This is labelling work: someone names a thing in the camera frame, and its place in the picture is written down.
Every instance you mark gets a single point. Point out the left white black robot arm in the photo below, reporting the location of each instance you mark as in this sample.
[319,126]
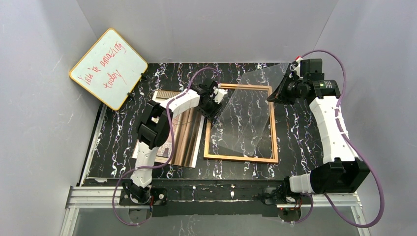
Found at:
[155,126]

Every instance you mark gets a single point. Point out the transparent acrylic sheet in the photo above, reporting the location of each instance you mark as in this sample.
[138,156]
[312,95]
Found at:
[268,76]

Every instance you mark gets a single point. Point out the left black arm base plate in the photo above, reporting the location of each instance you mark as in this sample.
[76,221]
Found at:
[152,196]

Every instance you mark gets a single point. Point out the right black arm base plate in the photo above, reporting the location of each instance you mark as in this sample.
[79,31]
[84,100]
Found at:
[280,195]

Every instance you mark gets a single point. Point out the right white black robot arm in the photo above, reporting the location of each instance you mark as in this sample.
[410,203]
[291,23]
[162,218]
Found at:
[342,170]

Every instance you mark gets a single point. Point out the whiteboard with red writing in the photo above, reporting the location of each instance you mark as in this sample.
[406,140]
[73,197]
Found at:
[109,70]

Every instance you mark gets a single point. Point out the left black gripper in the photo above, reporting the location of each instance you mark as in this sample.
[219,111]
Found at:
[210,106]

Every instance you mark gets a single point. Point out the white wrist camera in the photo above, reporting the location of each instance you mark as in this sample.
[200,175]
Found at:
[295,68]
[219,94]

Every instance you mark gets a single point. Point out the orange wooden picture frame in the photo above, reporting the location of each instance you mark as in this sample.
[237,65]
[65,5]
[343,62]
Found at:
[244,129]

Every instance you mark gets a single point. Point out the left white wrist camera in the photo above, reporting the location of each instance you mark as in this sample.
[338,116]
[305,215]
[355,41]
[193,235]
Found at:
[219,94]

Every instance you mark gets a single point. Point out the printed photo of plant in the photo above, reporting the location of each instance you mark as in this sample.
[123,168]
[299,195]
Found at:
[187,133]

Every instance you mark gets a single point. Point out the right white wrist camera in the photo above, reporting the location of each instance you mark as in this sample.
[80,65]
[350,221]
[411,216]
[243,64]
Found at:
[295,68]

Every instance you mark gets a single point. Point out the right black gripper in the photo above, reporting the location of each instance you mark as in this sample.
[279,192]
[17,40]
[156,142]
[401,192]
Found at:
[283,90]

